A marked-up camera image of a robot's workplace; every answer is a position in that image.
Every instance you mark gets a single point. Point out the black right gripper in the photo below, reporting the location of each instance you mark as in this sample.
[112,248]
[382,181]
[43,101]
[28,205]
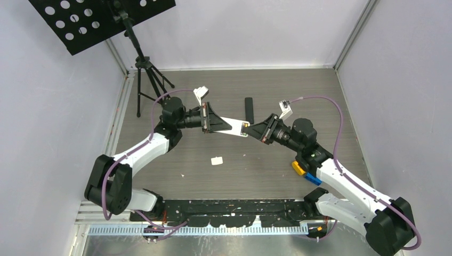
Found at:
[264,131]

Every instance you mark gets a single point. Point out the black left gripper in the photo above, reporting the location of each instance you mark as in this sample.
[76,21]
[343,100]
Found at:
[212,122]

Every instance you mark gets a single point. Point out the gold green battery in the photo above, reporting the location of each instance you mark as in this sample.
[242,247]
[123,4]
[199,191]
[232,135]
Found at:
[243,128]

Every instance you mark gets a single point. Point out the white air conditioner remote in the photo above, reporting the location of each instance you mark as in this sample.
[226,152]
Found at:
[237,127]

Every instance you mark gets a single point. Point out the white remote battery cover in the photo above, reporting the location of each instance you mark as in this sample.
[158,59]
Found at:
[217,161]

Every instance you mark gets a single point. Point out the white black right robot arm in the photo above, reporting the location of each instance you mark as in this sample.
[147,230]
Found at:
[387,224]

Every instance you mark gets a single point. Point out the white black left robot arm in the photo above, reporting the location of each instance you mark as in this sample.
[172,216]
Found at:
[110,183]

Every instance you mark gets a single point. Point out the yellow toy brick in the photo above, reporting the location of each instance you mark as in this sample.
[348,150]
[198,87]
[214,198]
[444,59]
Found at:
[296,167]

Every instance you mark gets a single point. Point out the blue green white brick stack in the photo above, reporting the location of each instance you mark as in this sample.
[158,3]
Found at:
[311,178]

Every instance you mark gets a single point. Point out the black music stand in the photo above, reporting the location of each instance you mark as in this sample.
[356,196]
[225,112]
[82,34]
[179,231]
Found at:
[81,25]

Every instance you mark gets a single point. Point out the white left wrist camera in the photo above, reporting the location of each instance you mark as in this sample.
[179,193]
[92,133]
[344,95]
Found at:
[200,93]

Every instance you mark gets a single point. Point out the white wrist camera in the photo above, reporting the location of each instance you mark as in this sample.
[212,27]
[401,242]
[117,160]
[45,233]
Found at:
[200,93]
[286,110]

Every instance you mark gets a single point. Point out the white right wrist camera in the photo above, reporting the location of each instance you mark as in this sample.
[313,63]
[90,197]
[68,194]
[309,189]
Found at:
[286,110]

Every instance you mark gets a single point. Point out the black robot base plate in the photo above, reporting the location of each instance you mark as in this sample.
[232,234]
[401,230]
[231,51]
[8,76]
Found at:
[234,213]

